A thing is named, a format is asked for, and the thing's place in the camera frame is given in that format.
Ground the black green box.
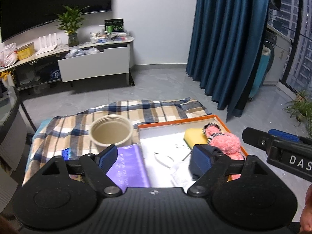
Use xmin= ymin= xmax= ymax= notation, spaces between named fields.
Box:
xmin=105 ymin=18 xmax=125 ymax=34

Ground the blue packet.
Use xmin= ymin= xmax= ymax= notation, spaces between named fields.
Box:
xmin=61 ymin=147 xmax=74 ymax=161

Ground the white face mask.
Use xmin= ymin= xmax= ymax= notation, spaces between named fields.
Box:
xmin=154 ymin=151 xmax=198 ymax=189

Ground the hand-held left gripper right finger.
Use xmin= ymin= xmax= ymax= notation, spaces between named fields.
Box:
xmin=187 ymin=144 xmax=270 ymax=198

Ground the black television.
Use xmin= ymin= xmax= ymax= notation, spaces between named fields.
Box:
xmin=0 ymin=0 xmax=114 ymax=42

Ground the blue suitcase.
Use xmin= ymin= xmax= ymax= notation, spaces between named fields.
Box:
xmin=248 ymin=41 xmax=275 ymax=102

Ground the white red plastic bag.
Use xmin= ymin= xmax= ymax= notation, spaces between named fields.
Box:
xmin=0 ymin=43 xmax=19 ymax=67

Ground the yellow sponge with green scourer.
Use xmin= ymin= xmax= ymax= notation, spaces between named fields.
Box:
xmin=183 ymin=127 xmax=208 ymax=150

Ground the orange-rimmed white box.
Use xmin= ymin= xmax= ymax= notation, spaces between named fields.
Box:
xmin=136 ymin=114 xmax=249 ymax=189

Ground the white drawer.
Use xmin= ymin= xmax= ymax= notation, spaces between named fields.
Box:
xmin=58 ymin=45 xmax=130 ymax=83

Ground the person's right hand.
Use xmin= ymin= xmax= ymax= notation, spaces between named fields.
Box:
xmin=299 ymin=182 xmax=312 ymax=233

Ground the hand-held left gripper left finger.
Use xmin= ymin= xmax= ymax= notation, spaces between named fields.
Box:
xmin=41 ymin=144 xmax=123 ymax=198

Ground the yellow cardboard box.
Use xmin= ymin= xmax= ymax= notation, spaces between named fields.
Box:
xmin=16 ymin=42 xmax=35 ymax=60

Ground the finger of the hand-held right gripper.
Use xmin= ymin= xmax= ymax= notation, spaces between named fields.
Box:
xmin=268 ymin=128 xmax=308 ymax=144
xmin=242 ymin=127 xmax=277 ymax=152

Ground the plaid blanket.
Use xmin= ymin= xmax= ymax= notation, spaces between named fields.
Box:
xmin=22 ymin=97 xmax=213 ymax=189

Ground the beige cup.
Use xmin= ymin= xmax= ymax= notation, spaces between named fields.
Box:
xmin=89 ymin=114 xmax=134 ymax=153

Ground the dark side table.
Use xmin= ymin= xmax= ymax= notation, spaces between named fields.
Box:
xmin=0 ymin=85 xmax=37 ymax=213

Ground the white router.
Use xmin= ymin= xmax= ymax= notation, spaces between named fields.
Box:
xmin=35 ymin=33 xmax=61 ymax=55

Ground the dark glass vase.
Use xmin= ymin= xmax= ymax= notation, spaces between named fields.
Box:
xmin=68 ymin=32 xmax=80 ymax=47

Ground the blue curtain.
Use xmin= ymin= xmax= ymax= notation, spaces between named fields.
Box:
xmin=186 ymin=0 xmax=271 ymax=122

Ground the white balcony cabinet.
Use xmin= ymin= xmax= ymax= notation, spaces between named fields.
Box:
xmin=262 ymin=27 xmax=292 ymax=86

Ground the white television cabinet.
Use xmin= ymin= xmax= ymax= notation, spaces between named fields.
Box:
xmin=0 ymin=36 xmax=135 ymax=94

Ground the potted spider plant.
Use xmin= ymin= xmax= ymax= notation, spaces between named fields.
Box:
xmin=282 ymin=90 xmax=312 ymax=137

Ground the pink plush toy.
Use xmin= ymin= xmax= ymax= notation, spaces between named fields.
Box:
xmin=201 ymin=122 xmax=245 ymax=181

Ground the purple tissue pack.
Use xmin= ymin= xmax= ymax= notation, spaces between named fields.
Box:
xmin=105 ymin=143 xmax=152 ymax=193

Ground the tray of small items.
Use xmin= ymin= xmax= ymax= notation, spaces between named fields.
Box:
xmin=90 ymin=31 xmax=129 ymax=44

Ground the green bamboo plant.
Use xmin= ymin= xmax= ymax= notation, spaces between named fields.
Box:
xmin=56 ymin=5 xmax=91 ymax=35

